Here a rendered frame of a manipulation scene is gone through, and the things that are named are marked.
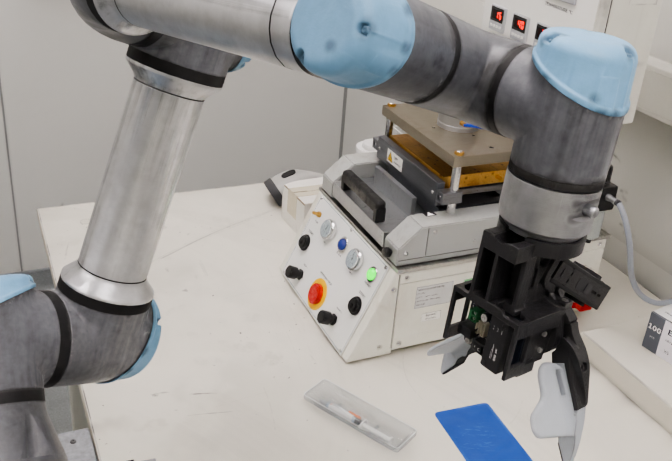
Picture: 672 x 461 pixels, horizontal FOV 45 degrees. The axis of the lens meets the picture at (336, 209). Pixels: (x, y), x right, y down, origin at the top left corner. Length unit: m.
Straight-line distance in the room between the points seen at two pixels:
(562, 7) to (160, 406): 0.94
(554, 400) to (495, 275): 0.12
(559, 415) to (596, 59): 0.30
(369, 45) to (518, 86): 0.14
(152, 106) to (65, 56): 1.81
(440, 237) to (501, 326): 0.74
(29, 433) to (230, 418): 0.45
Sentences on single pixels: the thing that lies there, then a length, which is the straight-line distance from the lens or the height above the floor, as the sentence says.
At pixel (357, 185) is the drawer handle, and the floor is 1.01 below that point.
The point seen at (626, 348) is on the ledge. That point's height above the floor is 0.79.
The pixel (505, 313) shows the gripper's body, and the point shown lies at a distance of 0.67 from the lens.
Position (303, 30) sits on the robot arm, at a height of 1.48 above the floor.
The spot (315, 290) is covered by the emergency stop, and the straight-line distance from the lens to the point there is 1.53.
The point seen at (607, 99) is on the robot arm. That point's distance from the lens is 0.61.
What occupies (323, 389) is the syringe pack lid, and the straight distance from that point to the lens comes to 1.34.
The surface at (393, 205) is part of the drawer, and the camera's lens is 1.49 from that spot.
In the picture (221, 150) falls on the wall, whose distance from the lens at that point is 2.96.
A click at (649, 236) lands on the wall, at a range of 1.85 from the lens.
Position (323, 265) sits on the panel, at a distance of 1.55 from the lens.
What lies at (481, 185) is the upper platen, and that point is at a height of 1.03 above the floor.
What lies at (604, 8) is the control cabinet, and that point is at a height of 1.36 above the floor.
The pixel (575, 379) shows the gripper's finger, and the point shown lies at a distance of 0.71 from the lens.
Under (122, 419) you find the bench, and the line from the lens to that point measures 1.33.
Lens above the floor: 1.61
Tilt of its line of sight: 26 degrees down
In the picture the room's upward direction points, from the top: 5 degrees clockwise
